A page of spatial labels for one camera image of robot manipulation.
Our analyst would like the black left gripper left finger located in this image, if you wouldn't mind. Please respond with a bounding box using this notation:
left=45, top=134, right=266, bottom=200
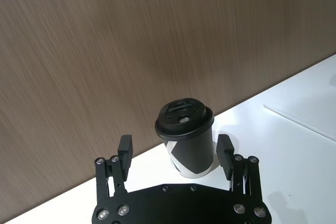
left=94, top=134, right=134, bottom=221

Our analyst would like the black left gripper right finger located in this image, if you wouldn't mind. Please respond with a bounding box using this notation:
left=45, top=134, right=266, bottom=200
left=215, top=133, right=269, bottom=220

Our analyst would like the black paper cup white pattern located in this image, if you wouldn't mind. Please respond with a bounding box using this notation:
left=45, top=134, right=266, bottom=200
left=160, top=123, right=215, bottom=179

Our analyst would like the black plastic cup lid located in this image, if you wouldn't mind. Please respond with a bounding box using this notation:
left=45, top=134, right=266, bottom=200
left=154, top=97, right=215, bottom=141

